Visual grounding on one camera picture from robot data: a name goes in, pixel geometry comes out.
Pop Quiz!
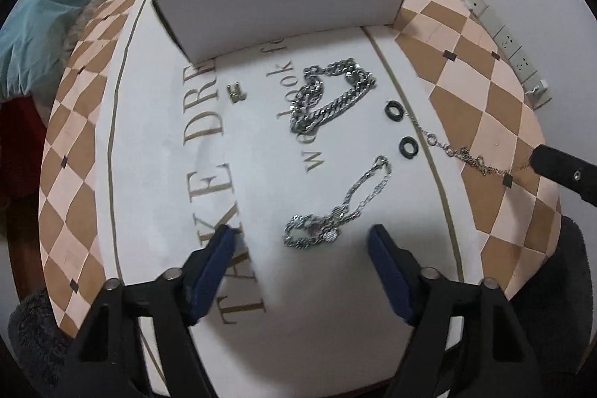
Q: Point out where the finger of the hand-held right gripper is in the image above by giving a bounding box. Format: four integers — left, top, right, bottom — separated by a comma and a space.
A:
529, 145, 597, 209

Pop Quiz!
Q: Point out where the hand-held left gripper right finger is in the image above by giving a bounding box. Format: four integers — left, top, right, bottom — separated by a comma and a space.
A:
368, 225, 546, 398

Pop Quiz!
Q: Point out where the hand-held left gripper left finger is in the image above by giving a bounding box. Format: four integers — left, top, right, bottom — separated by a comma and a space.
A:
56, 225, 238, 398

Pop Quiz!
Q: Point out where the thin silver pendant necklace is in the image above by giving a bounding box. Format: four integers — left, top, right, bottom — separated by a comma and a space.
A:
283, 155, 393, 248

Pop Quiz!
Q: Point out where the thin silver link bracelet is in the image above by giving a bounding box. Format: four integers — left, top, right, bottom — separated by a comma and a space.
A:
405, 111, 532, 178

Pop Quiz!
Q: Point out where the white plug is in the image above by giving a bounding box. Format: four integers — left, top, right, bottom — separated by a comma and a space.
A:
525, 80, 553, 110

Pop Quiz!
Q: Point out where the white power strip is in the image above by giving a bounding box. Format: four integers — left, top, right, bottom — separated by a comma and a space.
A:
466, 0, 546, 88

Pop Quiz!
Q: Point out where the dark grey fluffy rug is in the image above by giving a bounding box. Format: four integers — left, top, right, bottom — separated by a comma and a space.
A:
7, 214, 593, 398

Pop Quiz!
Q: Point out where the red cloth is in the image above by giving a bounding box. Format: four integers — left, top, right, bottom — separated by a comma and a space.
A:
0, 97, 50, 203

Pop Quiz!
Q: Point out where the teal blanket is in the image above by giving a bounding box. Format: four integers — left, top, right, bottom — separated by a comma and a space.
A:
0, 0, 164, 100

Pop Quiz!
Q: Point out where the thick silver curb chain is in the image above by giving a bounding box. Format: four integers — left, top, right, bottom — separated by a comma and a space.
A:
288, 59, 378, 137

